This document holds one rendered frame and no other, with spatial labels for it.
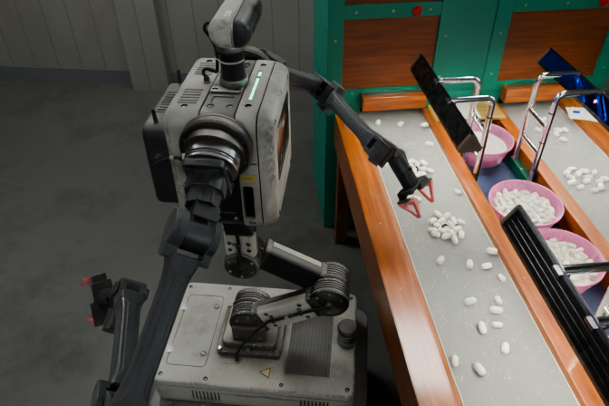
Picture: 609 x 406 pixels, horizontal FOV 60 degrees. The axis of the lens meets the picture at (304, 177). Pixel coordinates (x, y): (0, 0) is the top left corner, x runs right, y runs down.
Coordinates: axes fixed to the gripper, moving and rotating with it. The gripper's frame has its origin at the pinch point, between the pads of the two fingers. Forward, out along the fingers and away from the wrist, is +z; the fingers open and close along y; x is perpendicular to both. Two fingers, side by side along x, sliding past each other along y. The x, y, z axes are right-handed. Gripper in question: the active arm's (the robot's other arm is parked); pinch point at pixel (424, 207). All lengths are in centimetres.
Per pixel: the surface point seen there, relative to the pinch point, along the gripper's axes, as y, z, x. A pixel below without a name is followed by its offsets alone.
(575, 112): -119, 25, 8
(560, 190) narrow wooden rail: -56, 32, 16
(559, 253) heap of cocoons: -24, 39, 20
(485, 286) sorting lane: 4.7, 29.5, 8.9
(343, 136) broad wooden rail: -40, -25, -53
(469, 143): -19.0, -9.8, 14.1
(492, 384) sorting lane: 36, 38, 20
